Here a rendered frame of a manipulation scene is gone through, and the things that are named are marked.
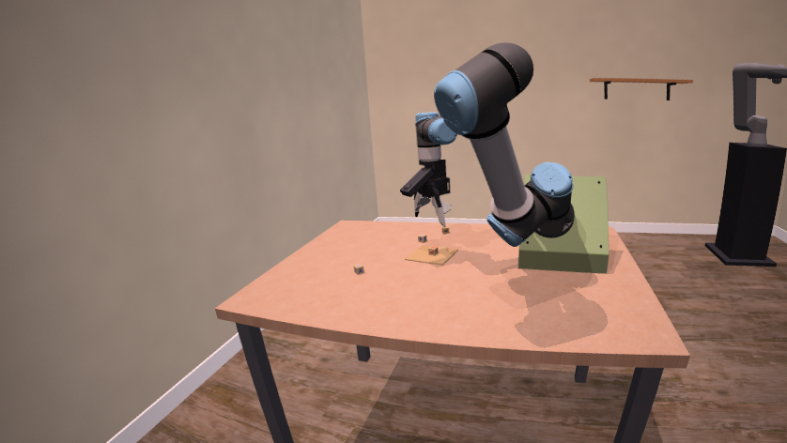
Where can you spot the tan flat mat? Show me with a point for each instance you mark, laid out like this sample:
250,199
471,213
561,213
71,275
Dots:
421,255

